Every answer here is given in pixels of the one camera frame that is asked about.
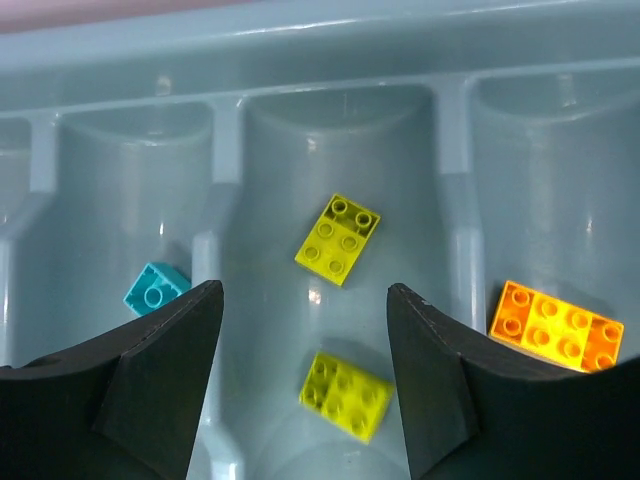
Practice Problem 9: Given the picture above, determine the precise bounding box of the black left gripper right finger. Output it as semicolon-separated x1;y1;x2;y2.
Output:
386;283;639;479

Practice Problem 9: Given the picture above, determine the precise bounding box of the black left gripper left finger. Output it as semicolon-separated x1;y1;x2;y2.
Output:
1;280;224;479

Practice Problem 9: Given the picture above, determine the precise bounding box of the orange lego brick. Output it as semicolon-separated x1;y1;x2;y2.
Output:
489;281;624;373

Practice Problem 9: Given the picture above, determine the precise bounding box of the green square lego brick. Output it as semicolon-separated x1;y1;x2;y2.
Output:
299;352;394;444

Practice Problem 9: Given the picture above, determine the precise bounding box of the cyan square lego brick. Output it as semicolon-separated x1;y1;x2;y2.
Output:
123;262;191;316

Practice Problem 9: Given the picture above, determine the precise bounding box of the teal compartment tray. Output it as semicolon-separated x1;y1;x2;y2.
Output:
1;1;639;479

